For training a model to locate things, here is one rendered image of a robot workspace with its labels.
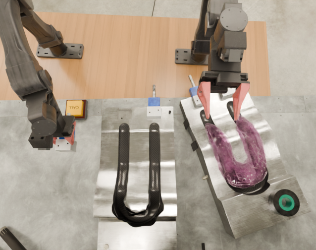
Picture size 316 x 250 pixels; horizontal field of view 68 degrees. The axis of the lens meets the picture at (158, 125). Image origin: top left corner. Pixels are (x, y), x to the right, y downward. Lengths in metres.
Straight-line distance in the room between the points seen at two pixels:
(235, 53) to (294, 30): 1.91
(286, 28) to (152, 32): 1.48
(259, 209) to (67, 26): 1.07
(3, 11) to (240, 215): 0.86
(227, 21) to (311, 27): 1.97
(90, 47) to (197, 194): 0.76
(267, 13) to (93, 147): 1.91
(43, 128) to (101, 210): 0.32
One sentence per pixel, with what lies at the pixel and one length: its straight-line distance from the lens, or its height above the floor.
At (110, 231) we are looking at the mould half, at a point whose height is 0.86.
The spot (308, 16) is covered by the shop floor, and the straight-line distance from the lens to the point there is 2.54.
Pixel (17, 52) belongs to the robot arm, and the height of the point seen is 1.21.
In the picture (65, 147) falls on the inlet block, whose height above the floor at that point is 0.96.
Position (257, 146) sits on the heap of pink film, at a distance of 0.88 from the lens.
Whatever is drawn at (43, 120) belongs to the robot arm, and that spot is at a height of 1.17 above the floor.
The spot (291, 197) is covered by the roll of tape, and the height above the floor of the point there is 0.94.
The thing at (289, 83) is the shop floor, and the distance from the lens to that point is 2.13.
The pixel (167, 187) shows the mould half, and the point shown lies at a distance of 0.79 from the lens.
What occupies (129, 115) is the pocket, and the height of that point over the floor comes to 0.86.
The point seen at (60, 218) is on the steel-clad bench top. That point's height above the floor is 0.80.
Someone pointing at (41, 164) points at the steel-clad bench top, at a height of 0.80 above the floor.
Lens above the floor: 1.71
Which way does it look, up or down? 75 degrees down
